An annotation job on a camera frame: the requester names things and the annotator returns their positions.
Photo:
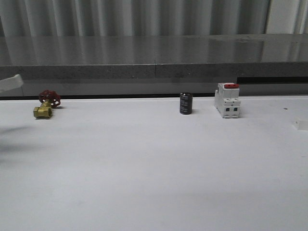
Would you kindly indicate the brass valve red handwheel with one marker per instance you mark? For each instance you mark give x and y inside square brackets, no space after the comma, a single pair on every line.
[49,99]

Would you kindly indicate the white pleated curtain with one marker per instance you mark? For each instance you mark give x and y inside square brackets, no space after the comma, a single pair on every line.
[151,17]

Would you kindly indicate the white half pipe clamp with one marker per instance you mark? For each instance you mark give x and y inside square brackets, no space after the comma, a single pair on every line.
[11,83]
[300,124]

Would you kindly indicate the white circuit breaker red switch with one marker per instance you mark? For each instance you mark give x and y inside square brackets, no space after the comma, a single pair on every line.
[227,100]

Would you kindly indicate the grey stone counter ledge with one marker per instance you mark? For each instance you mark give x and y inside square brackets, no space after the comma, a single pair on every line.
[274,64]

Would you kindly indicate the black cylindrical capacitor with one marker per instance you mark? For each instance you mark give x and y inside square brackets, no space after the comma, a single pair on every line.
[186,100]

